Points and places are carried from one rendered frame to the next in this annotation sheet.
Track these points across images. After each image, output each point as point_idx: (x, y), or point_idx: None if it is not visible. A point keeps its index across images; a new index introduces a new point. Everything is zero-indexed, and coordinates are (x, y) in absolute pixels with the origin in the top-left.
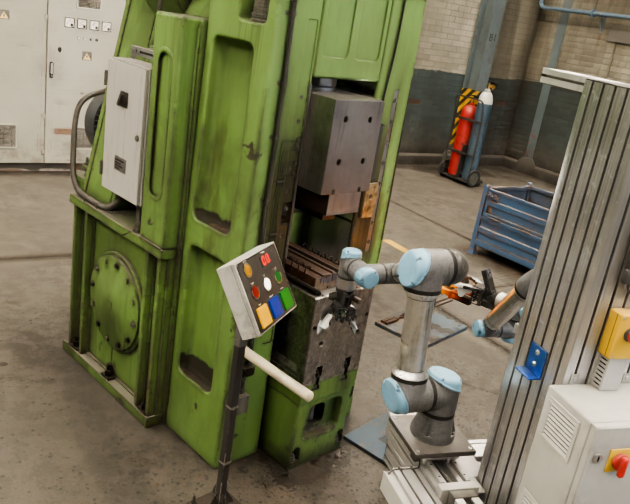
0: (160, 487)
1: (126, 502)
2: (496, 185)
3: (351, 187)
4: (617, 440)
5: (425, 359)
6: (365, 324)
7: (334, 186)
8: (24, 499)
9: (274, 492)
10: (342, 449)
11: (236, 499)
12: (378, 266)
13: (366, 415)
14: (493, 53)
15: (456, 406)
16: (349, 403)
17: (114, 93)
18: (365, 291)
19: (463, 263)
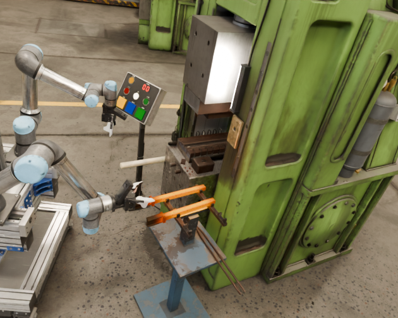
0: (156, 187)
1: (150, 176)
2: None
3: (195, 91)
4: None
5: (23, 101)
6: (184, 201)
7: (187, 81)
8: (160, 154)
9: (141, 224)
10: (170, 269)
11: (139, 208)
12: (91, 87)
13: (210, 303)
14: None
15: (16, 138)
16: (211, 282)
17: None
18: (185, 175)
19: (15, 56)
